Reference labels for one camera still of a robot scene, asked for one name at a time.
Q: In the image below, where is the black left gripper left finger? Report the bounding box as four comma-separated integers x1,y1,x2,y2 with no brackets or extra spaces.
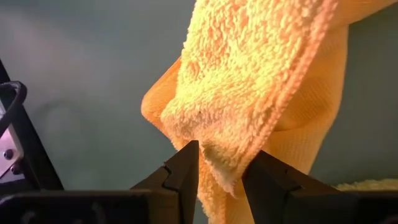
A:
129,139,200,224

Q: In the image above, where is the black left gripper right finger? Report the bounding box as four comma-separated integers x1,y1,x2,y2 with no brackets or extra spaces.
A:
241,151,359,224

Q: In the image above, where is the lime green microfiber towel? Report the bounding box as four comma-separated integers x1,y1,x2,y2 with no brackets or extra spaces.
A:
335,178,398,192

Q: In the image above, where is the orange microfiber towel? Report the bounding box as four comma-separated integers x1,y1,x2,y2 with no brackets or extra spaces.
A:
140,0,398,224

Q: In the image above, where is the green table mat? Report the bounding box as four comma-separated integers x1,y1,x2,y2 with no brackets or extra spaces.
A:
0,0,398,224

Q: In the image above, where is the silver mounting bracket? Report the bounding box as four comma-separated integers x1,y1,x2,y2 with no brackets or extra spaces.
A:
0,101,25,184

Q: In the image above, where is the black cable loop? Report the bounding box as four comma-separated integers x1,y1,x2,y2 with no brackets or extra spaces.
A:
0,80,28,138

